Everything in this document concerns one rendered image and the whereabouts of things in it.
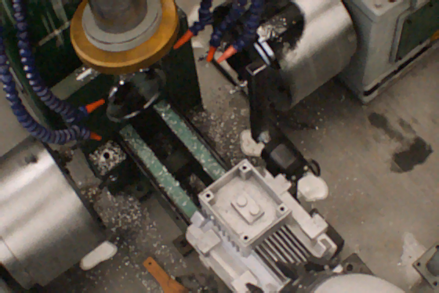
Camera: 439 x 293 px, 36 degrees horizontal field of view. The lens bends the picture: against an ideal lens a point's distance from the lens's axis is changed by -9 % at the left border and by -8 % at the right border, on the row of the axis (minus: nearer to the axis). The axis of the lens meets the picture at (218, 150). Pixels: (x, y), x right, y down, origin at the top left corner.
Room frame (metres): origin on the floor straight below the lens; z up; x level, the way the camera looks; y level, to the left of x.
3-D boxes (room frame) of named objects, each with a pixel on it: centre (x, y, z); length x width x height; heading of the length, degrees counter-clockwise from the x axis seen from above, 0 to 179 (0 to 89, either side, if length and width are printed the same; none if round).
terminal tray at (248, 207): (0.44, -0.03, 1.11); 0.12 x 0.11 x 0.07; 30
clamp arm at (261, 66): (0.62, -0.08, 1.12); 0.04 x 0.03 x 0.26; 29
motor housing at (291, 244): (0.40, -0.05, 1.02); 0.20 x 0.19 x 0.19; 30
